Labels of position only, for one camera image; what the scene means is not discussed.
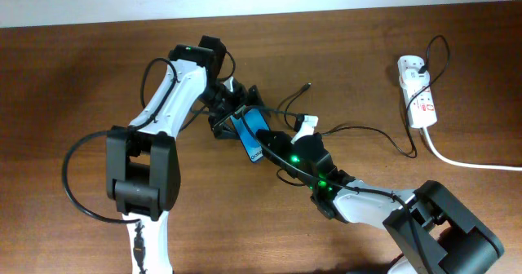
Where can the blue Galaxy smartphone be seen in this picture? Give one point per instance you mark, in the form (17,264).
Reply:
(255,121)

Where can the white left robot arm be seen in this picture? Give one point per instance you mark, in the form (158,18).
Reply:
(142,165)

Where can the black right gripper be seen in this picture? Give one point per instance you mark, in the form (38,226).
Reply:
(283,144)

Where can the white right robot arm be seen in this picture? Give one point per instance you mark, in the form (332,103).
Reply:
(435,232)

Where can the white power strip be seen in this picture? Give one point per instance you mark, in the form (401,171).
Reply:
(421,109)

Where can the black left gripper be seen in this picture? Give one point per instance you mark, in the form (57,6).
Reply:
(254,100)

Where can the white USB charger adapter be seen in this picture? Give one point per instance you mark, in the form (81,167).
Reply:
(411,78)

